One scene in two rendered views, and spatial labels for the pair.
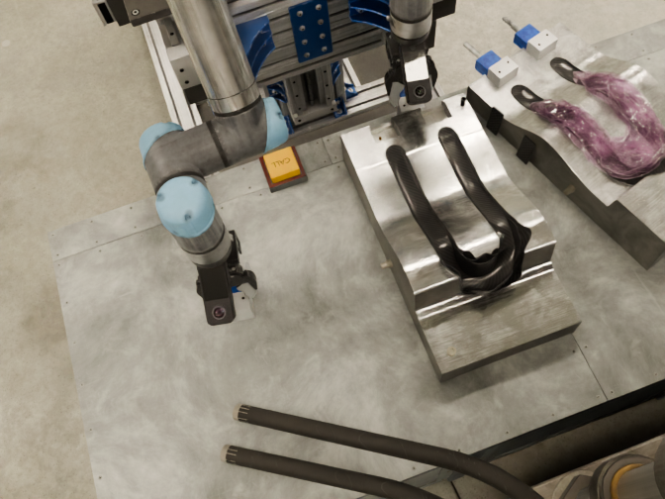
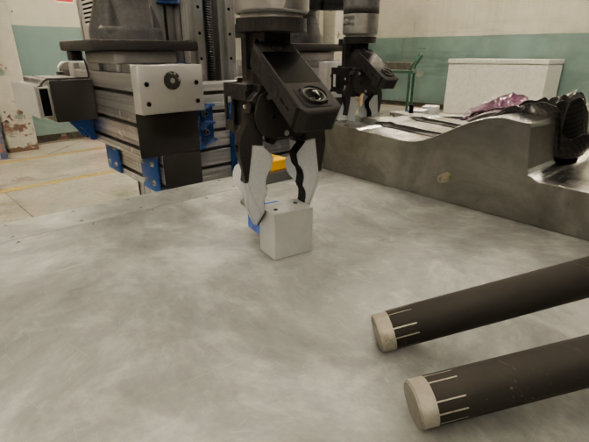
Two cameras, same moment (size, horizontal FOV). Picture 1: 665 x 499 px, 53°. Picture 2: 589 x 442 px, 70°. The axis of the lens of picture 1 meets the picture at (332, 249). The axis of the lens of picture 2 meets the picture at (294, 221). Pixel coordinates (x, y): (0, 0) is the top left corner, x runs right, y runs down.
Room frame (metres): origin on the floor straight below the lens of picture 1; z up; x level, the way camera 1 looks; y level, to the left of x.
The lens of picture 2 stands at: (0.08, 0.42, 1.01)
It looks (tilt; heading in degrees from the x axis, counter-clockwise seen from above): 22 degrees down; 329
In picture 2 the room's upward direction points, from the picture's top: straight up
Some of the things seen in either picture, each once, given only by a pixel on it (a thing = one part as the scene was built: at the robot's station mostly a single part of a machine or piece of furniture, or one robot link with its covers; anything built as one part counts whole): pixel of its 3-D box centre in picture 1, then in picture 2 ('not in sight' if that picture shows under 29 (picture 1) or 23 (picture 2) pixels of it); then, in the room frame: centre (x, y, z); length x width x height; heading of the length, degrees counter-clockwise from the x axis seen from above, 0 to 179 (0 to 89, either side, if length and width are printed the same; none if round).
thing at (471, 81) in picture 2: not in sight; (500, 89); (4.49, -6.16, 0.47); 1.52 x 0.77 x 0.94; 14
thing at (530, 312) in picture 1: (452, 224); (479, 145); (0.53, -0.23, 0.87); 0.50 x 0.26 x 0.14; 10
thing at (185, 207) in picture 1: (190, 214); not in sight; (0.49, 0.19, 1.14); 0.09 x 0.08 x 0.11; 13
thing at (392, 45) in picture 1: (408, 45); (356, 67); (0.86, -0.22, 0.99); 0.09 x 0.08 x 0.12; 1
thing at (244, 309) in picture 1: (235, 283); (266, 216); (0.51, 0.19, 0.83); 0.13 x 0.05 x 0.05; 0
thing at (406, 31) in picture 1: (409, 17); (359, 26); (0.85, -0.21, 1.07); 0.08 x 0.08 x 0.05
